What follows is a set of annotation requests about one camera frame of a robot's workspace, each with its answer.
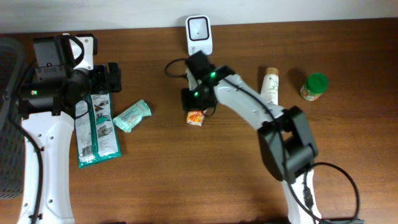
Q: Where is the dark grey plastic basket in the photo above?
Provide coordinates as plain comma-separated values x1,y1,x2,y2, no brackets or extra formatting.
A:
1,37,25,200

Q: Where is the green gloves package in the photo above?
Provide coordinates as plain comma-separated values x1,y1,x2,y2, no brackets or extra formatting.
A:
75,93,122,169

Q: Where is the orange tissue packet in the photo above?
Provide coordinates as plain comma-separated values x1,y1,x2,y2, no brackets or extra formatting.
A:
187,110,206,126

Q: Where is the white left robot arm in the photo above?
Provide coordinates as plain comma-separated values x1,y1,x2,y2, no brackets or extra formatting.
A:
16,34,121,223

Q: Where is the white barcode scanner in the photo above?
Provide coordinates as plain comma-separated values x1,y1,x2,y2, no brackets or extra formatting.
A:
185,15,213,55

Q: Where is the white cosmetic tube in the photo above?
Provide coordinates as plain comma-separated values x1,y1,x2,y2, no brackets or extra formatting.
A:
261,67,279,105

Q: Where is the green lid jar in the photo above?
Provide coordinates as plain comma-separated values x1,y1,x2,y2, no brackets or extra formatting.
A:
300,73,329,101

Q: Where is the teal wet wipes pack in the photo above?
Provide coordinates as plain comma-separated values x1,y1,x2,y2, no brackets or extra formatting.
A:
113,100,152,133

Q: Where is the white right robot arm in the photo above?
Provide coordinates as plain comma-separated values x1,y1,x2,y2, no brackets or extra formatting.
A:
182,65,334,223

